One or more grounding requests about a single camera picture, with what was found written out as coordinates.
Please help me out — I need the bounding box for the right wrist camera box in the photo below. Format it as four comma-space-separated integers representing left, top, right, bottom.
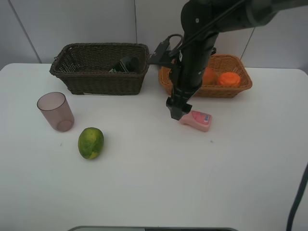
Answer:
148, 40, 172, 66

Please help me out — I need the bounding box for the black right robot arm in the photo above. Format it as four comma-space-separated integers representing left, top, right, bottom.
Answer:
166, 0, 284, 120

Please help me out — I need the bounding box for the dark brown wicker basket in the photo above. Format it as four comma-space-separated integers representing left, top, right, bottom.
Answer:
50, 43, 150, 95

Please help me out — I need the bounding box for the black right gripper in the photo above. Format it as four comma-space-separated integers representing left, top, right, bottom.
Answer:
166, 68, 200, 120

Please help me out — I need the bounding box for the black pump bottle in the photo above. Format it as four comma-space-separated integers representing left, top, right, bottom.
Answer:
109, 56, 140, 73

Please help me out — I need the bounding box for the translucent purple plastic cup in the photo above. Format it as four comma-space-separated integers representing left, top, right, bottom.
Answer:
37, 92, 75, 132

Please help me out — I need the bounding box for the pink lotion bottle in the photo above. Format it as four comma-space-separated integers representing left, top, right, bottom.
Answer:
179, 110, 212, 132

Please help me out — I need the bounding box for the orange wicker basket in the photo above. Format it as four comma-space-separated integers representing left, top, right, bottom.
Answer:
157, 53, 253, 98

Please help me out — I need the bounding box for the orange tangerine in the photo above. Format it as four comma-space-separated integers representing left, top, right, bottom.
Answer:
217, 72, 241, 86

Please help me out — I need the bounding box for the green mango fruit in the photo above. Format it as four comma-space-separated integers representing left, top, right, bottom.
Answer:
77, 127, 104, 160

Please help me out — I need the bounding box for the red orange peach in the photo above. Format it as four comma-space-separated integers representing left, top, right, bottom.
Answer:
202, 67, 218, 86

